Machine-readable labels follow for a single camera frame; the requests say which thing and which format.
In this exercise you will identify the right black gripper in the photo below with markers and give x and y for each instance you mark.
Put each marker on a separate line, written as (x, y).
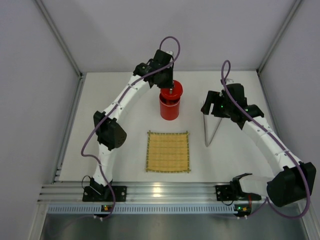
(213, 106)

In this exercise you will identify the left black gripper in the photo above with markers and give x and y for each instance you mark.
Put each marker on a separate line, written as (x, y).
(167, 81)

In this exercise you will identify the red lid with handle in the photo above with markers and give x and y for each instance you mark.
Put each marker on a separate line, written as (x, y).
(171, 96)

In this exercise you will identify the metal tongs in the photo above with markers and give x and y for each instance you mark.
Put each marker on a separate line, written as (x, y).
(208, 141)

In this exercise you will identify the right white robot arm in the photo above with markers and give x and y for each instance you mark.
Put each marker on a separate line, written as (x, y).
(293, 179)

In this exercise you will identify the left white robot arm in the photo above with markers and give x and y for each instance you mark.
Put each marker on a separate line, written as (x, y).
(107, 124)

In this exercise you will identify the red cylindrical container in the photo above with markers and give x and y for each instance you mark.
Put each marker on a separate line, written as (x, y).
(169, 109)

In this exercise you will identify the bamboo tray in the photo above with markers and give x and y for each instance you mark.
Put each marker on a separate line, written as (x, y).
(168, 152)

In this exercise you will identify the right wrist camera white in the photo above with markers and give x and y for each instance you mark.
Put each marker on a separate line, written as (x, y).
(229, 81)

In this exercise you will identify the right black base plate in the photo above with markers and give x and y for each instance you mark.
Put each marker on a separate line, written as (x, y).
(229, 192)

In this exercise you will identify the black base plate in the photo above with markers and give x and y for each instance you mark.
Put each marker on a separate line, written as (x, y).
(115, 193)
(229, 192)

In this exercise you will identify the left aluminium frame post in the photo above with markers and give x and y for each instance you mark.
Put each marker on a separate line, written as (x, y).
(67, 53)

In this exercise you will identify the aluminium frame post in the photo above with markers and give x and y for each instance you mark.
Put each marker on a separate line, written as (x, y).
(283, 27)
(67, 53)

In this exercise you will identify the right aluminium frame post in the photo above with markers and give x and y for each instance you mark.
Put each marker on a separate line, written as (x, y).
(283, 27)

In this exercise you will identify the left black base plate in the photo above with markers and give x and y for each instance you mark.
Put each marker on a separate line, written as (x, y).
(115, 193)

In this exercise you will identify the aluminium mounting rail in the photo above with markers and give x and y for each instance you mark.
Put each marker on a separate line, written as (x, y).
(136, 192)

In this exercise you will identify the slotted cable duct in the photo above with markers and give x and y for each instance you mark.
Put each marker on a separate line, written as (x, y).
(126, 209)

